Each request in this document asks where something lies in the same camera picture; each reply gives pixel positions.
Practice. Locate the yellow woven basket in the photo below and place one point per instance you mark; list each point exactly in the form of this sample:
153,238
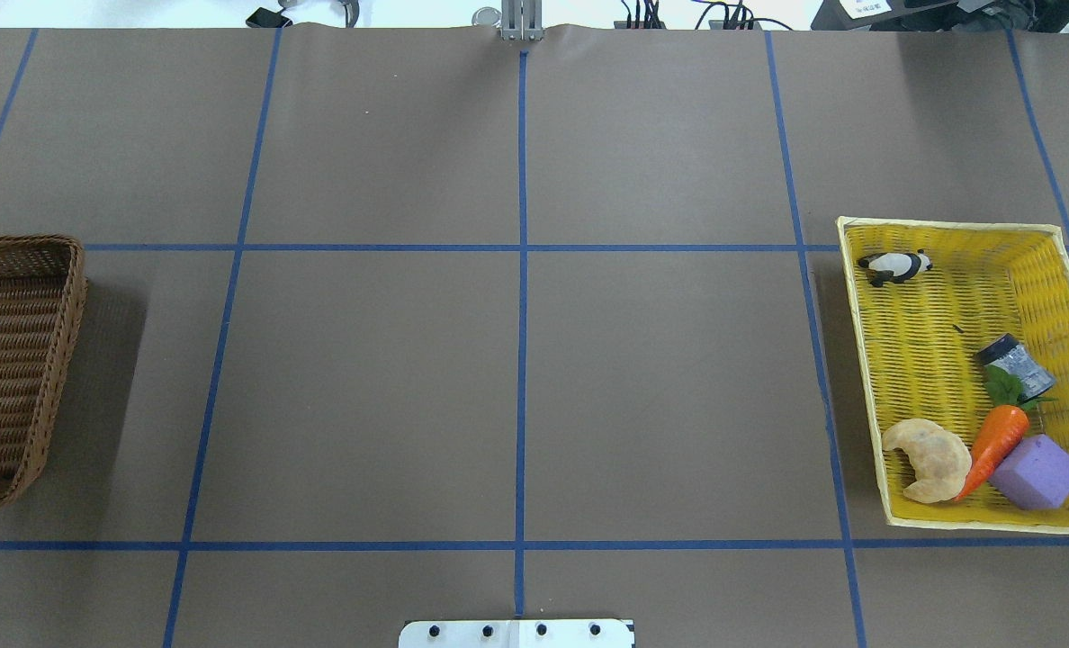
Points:
916,344

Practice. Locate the brown wicker basket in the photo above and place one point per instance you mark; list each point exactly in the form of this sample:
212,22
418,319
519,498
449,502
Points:
43,291

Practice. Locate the white mounting plate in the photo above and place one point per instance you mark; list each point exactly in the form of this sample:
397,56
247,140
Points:
566,632

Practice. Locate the panda toy figure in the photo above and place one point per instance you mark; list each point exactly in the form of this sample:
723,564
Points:
894,268

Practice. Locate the croissant toy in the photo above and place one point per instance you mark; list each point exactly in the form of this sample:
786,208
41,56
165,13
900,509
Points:
940,460

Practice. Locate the small dark jar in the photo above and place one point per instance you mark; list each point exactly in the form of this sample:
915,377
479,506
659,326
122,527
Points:
1007,360

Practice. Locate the orange carrot toy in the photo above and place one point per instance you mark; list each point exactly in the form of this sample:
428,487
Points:
1005,425

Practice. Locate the purple foam block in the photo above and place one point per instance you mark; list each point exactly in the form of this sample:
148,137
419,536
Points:
1035,476

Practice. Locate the aluminium frame post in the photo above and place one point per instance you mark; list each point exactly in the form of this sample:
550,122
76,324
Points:
521,20

